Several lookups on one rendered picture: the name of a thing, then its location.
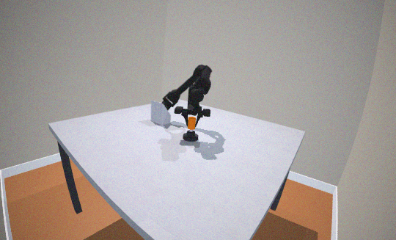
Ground orange knob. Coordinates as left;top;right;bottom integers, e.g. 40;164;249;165
188;117;196;130

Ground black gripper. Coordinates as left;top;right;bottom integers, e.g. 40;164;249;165
174;98;210;128

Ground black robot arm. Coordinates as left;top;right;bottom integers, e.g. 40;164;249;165
162;65;212;116

